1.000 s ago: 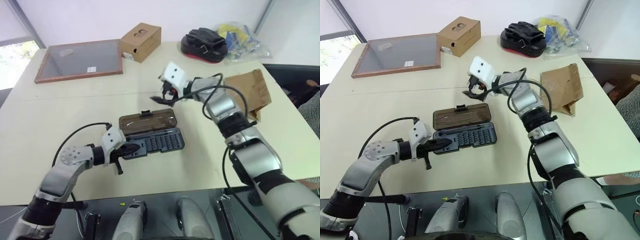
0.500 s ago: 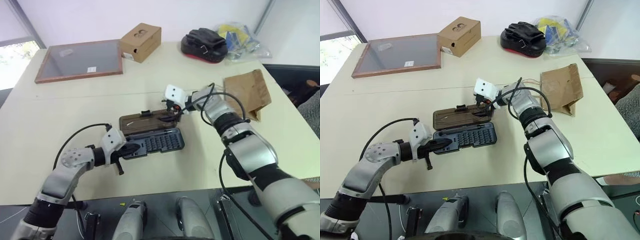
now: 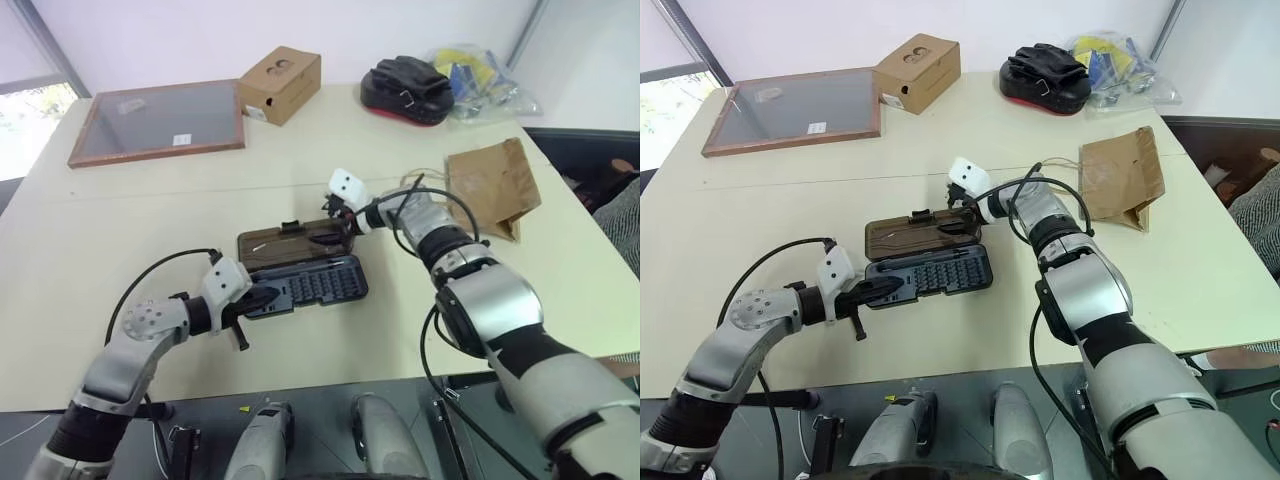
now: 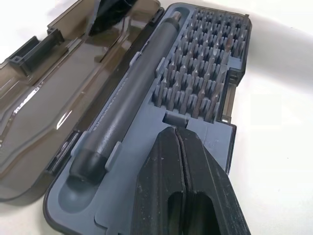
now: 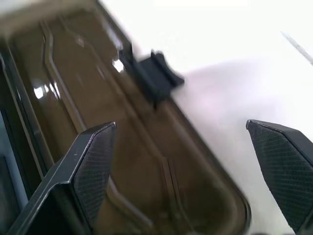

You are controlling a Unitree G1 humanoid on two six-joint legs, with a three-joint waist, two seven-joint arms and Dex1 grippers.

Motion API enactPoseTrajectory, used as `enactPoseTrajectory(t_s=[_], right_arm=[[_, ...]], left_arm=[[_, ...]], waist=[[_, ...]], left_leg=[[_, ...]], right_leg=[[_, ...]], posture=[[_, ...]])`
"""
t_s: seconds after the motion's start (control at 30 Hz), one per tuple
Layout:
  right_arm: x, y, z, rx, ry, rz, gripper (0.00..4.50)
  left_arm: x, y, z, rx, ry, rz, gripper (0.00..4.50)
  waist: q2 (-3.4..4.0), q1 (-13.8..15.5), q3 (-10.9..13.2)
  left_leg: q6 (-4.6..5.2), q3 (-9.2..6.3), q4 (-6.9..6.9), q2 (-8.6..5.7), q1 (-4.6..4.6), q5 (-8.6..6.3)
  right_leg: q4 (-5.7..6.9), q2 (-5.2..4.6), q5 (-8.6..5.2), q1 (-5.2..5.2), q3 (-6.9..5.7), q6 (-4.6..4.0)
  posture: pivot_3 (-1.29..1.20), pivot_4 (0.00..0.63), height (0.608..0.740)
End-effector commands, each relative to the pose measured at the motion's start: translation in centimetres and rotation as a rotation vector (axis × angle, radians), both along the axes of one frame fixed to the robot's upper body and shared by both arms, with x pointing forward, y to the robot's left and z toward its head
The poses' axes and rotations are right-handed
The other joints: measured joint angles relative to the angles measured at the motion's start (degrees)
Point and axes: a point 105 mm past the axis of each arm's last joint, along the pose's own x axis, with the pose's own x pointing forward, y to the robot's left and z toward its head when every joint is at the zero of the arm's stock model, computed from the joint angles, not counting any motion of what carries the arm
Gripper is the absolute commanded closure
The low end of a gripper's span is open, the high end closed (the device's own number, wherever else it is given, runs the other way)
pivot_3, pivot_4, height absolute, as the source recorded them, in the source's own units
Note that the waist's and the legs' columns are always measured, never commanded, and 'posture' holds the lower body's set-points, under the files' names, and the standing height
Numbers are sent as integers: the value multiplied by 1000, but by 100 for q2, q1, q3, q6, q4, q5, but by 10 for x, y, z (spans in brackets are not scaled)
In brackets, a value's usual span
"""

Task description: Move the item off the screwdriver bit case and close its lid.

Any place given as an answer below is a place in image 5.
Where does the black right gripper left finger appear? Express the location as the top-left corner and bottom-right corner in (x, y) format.
(6, 121), (117, 235)

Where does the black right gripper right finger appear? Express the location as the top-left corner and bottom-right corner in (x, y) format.
(246, 119), (313, 235)

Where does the screwdriver bit case smoky lid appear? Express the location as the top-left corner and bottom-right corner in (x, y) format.
(0, 0), (252, 235)

